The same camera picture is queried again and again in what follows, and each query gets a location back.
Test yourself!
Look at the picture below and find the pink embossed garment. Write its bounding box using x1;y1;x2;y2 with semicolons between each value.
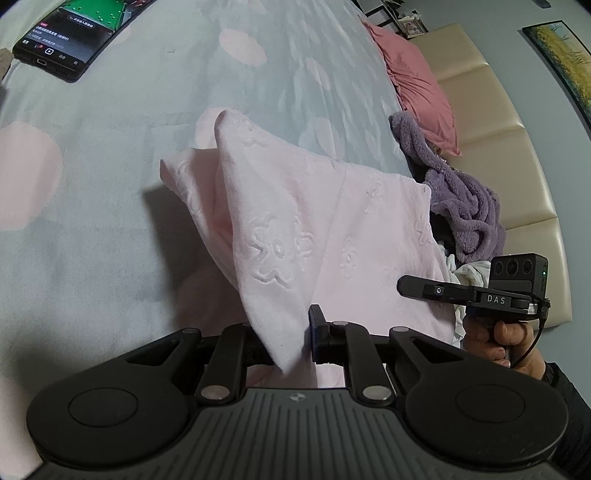
160;110;458;388

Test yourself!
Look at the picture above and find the black right sleeve forearm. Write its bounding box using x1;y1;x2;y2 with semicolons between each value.
542;363;591;479

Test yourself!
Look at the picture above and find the person's right hand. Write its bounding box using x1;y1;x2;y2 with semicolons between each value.
462;316;546;380

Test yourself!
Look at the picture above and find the white crumpled garment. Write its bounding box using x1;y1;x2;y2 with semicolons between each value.
438;242;491;348

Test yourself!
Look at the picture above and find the purple fleece garment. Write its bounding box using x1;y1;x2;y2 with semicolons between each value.
389;111;506;263

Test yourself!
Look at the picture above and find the cream padded headboard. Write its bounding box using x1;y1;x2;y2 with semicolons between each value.
412;24;572;328

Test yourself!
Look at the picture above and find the grey bedsheet with pink dots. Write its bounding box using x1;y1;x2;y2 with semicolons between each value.
1;1;408;479

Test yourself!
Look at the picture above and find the pink pillow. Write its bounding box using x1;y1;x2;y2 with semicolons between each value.
362;20;461;156

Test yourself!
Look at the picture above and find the framed landscape picture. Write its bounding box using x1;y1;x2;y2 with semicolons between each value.
521;20;591;126

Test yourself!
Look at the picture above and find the white nightstand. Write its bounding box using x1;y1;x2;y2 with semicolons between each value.
353;0;429;39

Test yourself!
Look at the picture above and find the black smartphone with lit screen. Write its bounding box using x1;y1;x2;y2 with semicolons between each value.
12;0;152;83

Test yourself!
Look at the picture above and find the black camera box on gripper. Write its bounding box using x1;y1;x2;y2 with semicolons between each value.
489;253;549;298

